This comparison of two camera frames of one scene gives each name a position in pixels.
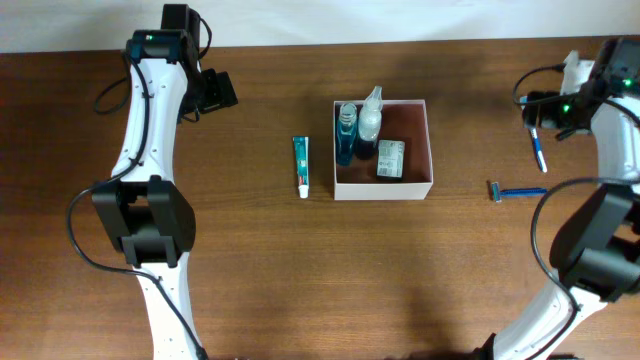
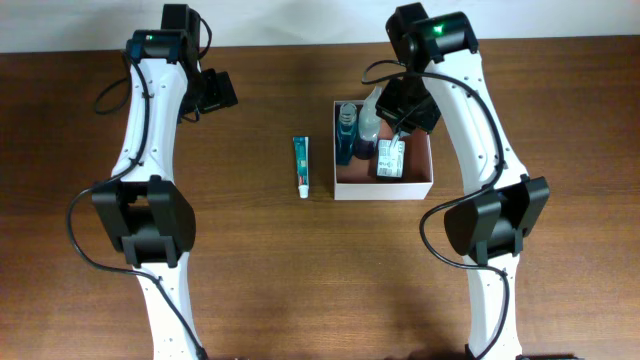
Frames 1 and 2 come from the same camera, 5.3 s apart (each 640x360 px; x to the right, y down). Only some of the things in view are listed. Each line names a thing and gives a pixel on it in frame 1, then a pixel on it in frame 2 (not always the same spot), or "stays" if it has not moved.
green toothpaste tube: x=301 y=152 stays
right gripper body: x=531 y=115 to x=409 y=113
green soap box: x=390 y=161 stays
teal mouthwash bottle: x=346 y=132 stays
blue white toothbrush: x=536 y=142 to x=395 y=140
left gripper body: x=220 y=91 stays
